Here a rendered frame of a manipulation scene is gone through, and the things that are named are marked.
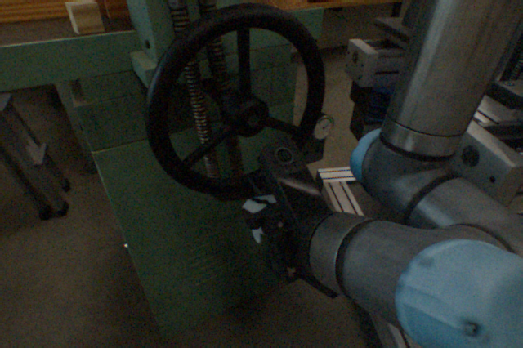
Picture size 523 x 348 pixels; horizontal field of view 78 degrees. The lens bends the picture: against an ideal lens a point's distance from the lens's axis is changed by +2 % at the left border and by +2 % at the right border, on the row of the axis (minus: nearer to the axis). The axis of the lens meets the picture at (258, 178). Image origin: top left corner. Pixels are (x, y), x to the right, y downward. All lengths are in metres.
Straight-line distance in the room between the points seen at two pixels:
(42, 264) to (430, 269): 1.43
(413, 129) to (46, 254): 1.44
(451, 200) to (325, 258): 0.13
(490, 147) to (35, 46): 0.67
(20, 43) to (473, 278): 0.57
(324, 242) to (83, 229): 1.38
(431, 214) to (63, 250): 1.40
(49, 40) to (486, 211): 0.57
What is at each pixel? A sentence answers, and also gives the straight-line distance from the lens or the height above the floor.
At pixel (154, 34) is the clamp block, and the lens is 0.49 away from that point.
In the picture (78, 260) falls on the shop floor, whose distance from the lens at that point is 1.48.
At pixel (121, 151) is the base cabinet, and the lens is 0.65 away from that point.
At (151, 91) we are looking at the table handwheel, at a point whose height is 0.87.
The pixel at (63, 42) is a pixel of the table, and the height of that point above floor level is 0.90.
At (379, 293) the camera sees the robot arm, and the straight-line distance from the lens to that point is 0.25.
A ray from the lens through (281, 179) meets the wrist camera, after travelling 0.35.
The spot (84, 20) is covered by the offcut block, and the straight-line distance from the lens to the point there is 0.59.
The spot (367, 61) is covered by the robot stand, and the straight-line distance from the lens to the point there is 0.93.
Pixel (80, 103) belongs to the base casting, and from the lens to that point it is 0.61.
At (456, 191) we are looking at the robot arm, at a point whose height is 0.84.
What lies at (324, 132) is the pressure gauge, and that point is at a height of 0.65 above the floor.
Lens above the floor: 1.03
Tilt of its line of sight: 38 degrees down
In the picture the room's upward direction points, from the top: straight up
